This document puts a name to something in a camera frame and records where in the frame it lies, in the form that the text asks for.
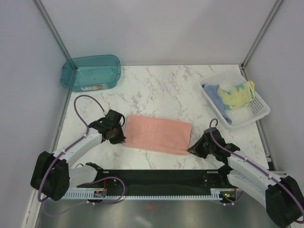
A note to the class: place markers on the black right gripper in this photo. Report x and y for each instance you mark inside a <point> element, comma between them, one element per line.
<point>195,148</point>

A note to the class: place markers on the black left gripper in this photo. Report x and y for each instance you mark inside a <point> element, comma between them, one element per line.
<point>120,138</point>

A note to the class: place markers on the pink towel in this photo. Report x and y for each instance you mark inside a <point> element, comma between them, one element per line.
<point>157,135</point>

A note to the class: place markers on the yellow green towel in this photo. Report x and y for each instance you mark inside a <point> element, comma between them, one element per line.
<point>239,96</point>

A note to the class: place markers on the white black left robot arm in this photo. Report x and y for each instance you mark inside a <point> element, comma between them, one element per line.
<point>54,173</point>

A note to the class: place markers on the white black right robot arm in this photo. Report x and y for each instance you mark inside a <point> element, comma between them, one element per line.
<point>280,196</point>

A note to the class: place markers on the white perforated plastic basket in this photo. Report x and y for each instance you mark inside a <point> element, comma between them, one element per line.
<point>243,116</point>

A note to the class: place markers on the blue towel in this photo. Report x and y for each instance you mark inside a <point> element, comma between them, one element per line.
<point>212,92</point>

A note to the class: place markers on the teal transparent plastic bin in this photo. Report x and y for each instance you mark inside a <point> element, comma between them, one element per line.
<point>91,73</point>

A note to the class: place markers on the white slotted cable duct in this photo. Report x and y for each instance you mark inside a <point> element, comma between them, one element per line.
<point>94,194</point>

